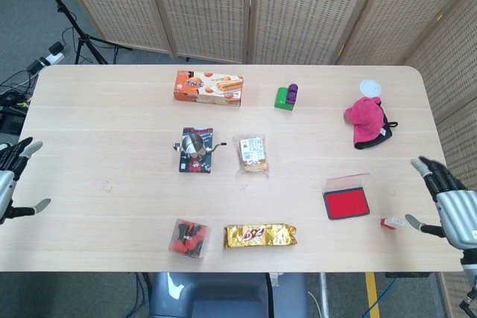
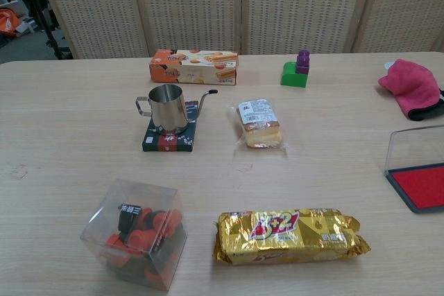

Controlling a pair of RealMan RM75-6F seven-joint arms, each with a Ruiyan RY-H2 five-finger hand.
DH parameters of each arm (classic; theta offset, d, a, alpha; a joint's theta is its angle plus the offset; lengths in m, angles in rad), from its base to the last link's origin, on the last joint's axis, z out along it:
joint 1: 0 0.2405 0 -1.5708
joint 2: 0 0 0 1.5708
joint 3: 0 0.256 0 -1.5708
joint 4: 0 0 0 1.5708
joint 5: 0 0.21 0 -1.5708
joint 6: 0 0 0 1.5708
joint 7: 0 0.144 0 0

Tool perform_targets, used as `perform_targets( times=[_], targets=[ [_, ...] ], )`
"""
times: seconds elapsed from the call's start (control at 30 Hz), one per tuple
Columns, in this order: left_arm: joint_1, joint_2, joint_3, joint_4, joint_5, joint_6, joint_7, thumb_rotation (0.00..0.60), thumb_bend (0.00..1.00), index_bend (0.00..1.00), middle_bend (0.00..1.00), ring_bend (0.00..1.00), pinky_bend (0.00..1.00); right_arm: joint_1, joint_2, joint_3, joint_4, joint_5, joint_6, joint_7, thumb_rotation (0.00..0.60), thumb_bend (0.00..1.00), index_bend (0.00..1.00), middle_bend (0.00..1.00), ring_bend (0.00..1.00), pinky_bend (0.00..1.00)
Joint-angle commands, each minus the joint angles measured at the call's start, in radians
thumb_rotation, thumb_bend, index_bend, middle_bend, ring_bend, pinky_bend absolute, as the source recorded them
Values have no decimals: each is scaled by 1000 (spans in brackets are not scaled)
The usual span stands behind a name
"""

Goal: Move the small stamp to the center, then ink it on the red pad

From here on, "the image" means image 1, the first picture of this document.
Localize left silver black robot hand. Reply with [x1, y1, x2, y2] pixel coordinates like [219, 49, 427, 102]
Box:
[0, 136, 52, 224]

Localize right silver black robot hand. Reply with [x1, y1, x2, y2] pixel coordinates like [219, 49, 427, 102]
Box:
[405, 156, 477, 251]

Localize small red white box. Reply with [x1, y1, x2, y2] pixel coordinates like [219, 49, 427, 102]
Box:
[379, 215, 407, 229]

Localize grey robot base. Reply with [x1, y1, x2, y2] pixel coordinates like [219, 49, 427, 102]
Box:
[148, 272, 310, 318]

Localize red ink pad clear lid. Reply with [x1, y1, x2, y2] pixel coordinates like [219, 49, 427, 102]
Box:
[322, 173, 370, 220]

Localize white power strip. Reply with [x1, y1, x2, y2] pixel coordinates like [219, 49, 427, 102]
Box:
[26, 42, 65, 73]

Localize pink black cloth mitt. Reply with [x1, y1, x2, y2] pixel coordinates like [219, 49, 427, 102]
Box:
[343, 95, 399, 150]

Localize metal table leg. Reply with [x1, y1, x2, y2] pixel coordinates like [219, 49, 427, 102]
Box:
[318, 272, 331, 318]

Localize white round lid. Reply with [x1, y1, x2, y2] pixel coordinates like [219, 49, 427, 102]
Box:
[359, 78, 383, 98]

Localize black tripod stand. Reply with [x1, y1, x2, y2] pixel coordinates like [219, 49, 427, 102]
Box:
[28, 0, 132, 65]

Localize steel gooseneck pitcher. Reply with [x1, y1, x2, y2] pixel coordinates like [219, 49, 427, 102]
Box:
[172, 135, 227, 159]

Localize dark patterned flat box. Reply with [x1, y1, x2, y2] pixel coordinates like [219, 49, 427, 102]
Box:
[178, 127, 215, 174]

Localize clear box orange black caps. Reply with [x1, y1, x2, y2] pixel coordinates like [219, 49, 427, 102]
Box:
[170, 217, 209, 259]

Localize gold foil biscuit packet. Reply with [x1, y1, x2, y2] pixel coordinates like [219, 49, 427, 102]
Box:
[223, 223, 298, 249]

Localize purple toy block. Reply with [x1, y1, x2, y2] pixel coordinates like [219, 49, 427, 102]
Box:
[285, 83, 300, 105]

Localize green toy block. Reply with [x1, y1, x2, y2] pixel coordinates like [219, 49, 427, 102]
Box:
[274, 86, 295, 112]

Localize wrapped sliced cake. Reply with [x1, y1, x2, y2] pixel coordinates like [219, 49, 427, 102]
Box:
[233, 133, 271, 179]

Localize orange biscuit roll box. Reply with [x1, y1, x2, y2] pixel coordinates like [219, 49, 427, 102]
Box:
[172, 69, 245, 108]

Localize rattan folding screen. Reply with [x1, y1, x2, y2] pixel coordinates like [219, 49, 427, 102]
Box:
[51, 0, 477, 318]

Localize black floor cable bundle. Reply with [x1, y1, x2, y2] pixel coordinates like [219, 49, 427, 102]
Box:
[0, 68, 38, 114]

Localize blue cable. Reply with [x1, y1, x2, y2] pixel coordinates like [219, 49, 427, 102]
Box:
[378, 275, 398, 311]

